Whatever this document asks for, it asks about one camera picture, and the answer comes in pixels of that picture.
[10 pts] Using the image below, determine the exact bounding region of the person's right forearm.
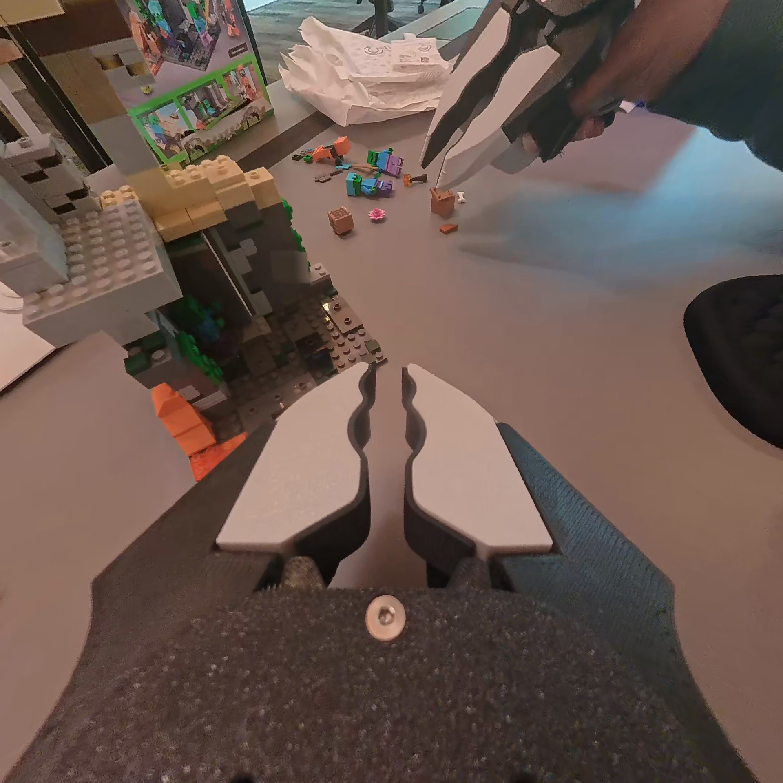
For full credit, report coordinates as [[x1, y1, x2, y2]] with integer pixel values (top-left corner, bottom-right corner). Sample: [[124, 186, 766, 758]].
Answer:
[[645, 0, 783, 172]]

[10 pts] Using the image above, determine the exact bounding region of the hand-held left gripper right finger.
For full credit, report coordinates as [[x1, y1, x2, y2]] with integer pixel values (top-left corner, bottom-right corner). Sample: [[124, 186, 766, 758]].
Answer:
[[400, 363, 554, 586]]

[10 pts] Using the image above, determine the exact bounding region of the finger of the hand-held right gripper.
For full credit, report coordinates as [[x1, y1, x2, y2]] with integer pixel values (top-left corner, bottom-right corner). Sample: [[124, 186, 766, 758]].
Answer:
[[421, 9, 513, 170], [440, 46, 562, 189]]

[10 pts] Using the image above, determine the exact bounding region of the grey desk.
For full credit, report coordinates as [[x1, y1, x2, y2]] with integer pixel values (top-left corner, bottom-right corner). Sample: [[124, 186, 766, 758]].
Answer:
[[0, 0, 783, 759]]

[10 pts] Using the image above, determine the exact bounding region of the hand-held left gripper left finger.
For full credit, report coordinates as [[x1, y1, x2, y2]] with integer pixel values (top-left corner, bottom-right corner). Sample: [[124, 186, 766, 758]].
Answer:
[[215, 362, 377, 583]]

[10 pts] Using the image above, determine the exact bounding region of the black office chair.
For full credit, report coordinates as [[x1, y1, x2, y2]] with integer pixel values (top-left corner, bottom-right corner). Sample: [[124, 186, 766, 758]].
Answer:
[[352, 0, 429, 38]]

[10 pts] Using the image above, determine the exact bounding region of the white stand base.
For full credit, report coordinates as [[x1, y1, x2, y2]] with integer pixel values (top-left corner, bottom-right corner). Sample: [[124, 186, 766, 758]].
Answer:
[[0, 294, 56, 392]]

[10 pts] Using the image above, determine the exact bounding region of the person's right hand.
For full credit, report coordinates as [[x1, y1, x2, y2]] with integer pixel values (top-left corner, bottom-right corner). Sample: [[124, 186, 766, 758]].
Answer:
[[566, 0, 732, 142]]

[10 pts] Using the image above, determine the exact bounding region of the toy brick tower model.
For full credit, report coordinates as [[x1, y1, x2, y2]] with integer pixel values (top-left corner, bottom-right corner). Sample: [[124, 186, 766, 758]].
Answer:
[[0, 37, 389, 441]]

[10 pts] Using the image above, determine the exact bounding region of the white paper pile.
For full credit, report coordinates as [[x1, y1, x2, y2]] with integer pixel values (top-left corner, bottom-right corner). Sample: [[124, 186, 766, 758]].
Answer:
[[279, 15, 456, 126]]

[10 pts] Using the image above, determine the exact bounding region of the green toy box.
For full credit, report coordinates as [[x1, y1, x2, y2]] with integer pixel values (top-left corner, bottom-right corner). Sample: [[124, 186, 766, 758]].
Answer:
[[116, 0, 275, 165]]

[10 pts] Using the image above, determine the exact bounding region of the orange toy brick plate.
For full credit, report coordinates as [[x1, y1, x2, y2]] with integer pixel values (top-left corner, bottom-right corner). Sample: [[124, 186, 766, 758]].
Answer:
[[152, 382, 248, 481]]

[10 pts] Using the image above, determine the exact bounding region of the orange toy figure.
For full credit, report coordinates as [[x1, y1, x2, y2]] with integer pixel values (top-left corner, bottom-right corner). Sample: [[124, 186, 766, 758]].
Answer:
[[292, 136, 352, 166]]

